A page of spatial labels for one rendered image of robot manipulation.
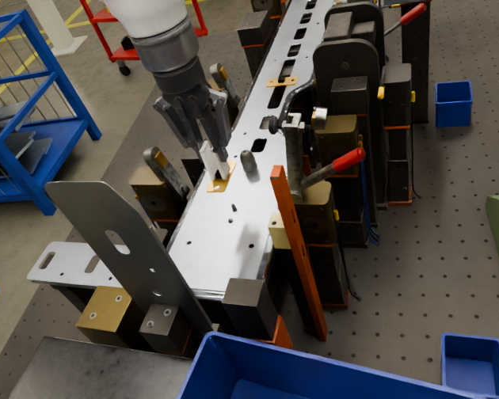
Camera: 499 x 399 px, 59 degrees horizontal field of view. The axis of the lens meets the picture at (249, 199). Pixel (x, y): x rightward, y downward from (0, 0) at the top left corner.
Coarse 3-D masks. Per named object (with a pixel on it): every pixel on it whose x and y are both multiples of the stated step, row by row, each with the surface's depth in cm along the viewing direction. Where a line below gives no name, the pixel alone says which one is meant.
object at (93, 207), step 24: (48, 192) 53; (72, 192) 52; (96, 192) 51; (72, 216) 56; (96, 216) 54; (120, 216) 53; (96, 240) 59; (144, 240) 56; (120, 264) 62; (144, 264) 60; (168, 264) 59; (144, 288) 66; (168, 288) 64; (144, 312) 72; (192, 312) 67
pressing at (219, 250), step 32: (320, 0) 150; (288, 32) 139; (320, 32) 134; (256, 96) 118; (288, 96) 113; (256, 128) 108; (256, 160) 99; (192, 192) 97; (224, 192) 94; (256, 192) 92; (192, 224) 90; (224, 224) 88; (256, 224) 85; (192, 256) 84; (224, 256) 82; (256, 256) 80; (192, 288) 79; (224, 288) 77
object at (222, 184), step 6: (228, 162) 85; (234, 162) 85; (216, 174) 82; (228, 174) 83; (210, 180) 83; (216, 180) 82; (222, 180) 82; (228, 180) 82; (210, 186) 82; (222, 186) 81
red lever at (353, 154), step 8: (352, 152) 71; (360, 152) 70; (336, 160) 73; (344, 160) 72; (352, 160) 71; (360, 160) 71; (328, 168) 74; (336, 168) 73; (344, 168) 73; (312, 176) 77; (320, 176) 76; (328, 176) 75; (304, 184) 78; (312, 184) 78
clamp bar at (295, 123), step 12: (276, 120) 70; (288, 120) 71; (300, 120) 70; (276, 132) 71; (288, 132) 69; (300, 132) 70; (288, 144) 71; (300, 144) 72; (288, 156) 73; (300, 156) 74; (288, 168) 75; (300, 168) 75; (288, 180) 77; (300, 180) 77; (300, 192) 79
